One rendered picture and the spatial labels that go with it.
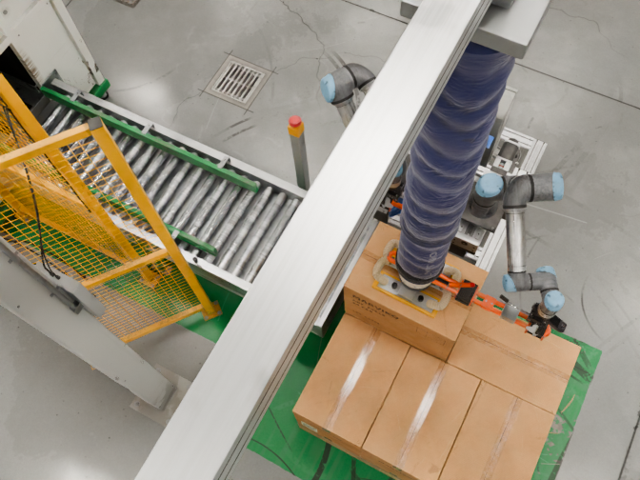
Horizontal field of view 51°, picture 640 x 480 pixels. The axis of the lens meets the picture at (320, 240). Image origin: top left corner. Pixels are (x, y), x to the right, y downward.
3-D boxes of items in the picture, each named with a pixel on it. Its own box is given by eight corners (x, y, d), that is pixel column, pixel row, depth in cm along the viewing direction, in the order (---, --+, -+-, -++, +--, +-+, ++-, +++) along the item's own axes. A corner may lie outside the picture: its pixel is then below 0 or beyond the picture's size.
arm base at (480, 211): (473, 187, 336) (476, 177, 327) (502, 198, 332) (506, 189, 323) (462, 210, 331) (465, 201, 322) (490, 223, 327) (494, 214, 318)
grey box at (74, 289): (62, 297, 275) (30, 270, 248) (70, 287, 277) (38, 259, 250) (100, 318, 270) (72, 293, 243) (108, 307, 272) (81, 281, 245)
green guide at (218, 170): (45, 96, 432) (38, 88, 424) (54, 85, 436) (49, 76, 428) (256, 193, 395) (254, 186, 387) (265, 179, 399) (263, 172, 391)
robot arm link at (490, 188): (470, 186, 325) (475, 171, 313) (498, 184, 325) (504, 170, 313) (474, 207, 320) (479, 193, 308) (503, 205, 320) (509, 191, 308)
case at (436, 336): (344, 310, 364) (343, 285, 327) (377, 250, 377) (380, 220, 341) (445, 362, 350) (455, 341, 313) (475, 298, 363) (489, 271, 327)
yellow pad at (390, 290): (370, 287, 326) (371, 284, 322) (380, 270, 330) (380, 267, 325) (433, 319, 318) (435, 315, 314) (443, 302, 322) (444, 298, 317)
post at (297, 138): (300, 210, 452) (287, 127, 361) (305, 202, 454) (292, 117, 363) (309, 213, 450) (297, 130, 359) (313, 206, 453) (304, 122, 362)
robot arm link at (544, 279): (530, 266, 278) (534, 290, 273) (556, 264, 277) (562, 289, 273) (525, 272, 285) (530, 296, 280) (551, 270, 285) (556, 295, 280)
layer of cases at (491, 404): (297, 423, 379) (291, 410, 343) (374, 277, 414) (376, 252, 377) (495, 530, 352) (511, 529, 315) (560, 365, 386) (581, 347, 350)
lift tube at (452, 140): (390, 232, 266) (417, 3, 152) (414, 185, 274) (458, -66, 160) (445, 257, 261) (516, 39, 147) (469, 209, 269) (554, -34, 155)
